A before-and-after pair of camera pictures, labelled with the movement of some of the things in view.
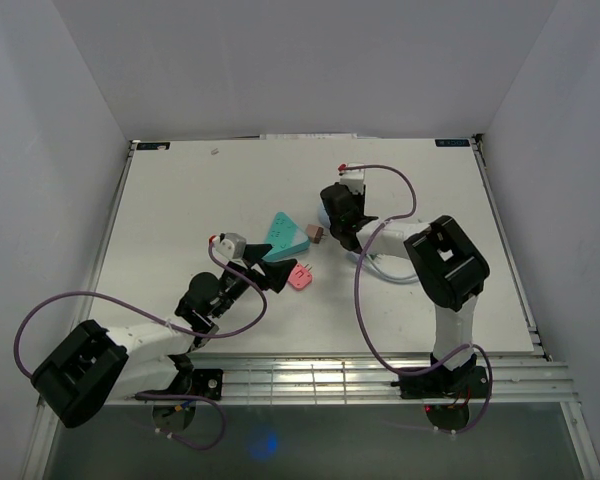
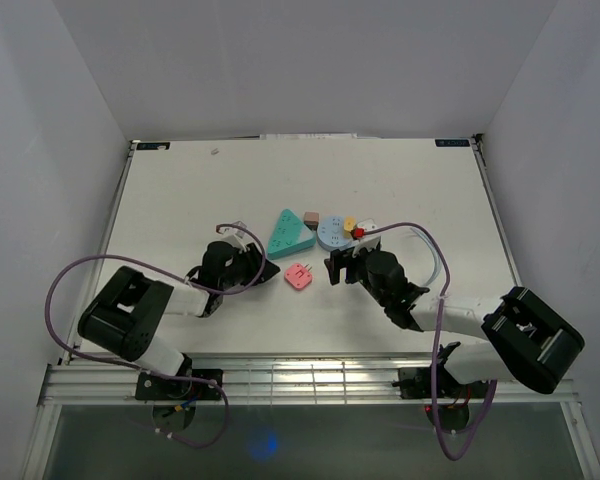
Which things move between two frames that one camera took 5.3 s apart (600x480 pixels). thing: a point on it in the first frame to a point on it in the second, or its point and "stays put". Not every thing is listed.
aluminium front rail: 514,378 stays put
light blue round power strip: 323,217 to 329,234
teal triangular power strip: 285,237 stays put
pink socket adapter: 300,276 stays put
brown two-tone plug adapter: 315,233 to 311,218
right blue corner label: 451,143 stays put
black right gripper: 359,200 to 339,260
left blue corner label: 153,145 stays put
